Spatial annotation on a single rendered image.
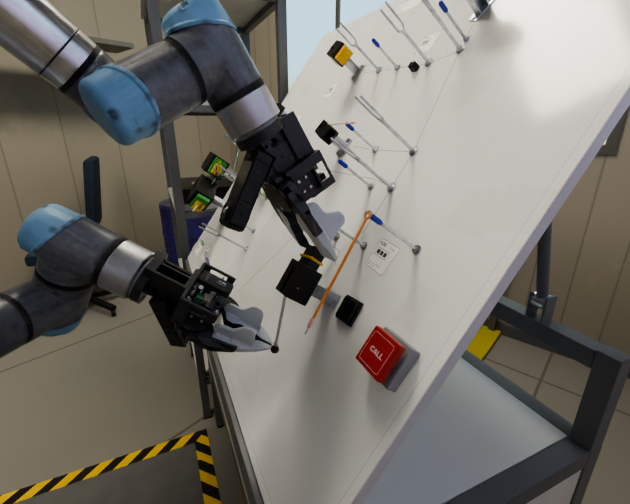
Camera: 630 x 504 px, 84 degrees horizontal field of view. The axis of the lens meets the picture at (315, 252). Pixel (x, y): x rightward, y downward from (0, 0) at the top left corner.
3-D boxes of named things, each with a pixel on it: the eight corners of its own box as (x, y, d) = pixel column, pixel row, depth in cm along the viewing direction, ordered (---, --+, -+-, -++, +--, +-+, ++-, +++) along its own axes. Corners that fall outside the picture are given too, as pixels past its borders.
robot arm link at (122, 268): (95, 296, 49) (129, 257, 55) (126, 311, 50) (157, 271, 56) (99, 266, 44) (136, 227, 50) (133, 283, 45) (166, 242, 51)
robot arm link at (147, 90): (108, 148, 45) (179, 107, 49) (135, 153, 37) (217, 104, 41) (60, 85, 40) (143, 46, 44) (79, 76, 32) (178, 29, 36)
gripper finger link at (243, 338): (277, 351, 50) (218, 321, 48) (261, 366, 54) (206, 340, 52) (283, 333, 52) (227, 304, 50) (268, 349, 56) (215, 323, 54)
